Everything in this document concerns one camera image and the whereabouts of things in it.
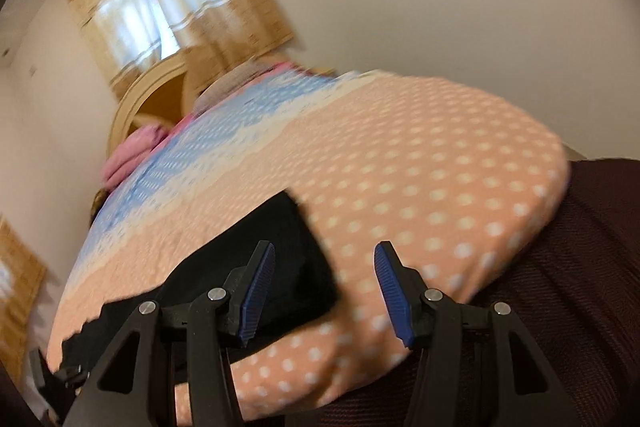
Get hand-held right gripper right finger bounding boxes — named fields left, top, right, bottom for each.
left=374, top=241, right=583, bottom=427

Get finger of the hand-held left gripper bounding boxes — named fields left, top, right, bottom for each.
left=52, top=363, right=89, bottom=389

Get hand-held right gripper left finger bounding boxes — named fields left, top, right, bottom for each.
left=62, top=241, right=276, bottom=427

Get black pants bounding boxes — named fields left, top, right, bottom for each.
left=60, top=189, right=337, bottom=388

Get polka dot bed blanket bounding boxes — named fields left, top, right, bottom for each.
left=47, top=69, right=571, bottom=427

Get brown fuzzy object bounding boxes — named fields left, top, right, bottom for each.
left=89, top=187, right=113, bottom=228

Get pink folded blanket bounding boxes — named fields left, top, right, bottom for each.
left=102, top=124, right=173, bottom=198

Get person's maroon clothing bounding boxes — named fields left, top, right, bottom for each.
left=280, top=157, right=640, bottom=427

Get striped pillow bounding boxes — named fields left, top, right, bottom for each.
left=192, top=59, right=301, bottom=112

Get cream wooden headboard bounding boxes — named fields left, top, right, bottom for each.
left=107, top=57, right=201, bottom=158

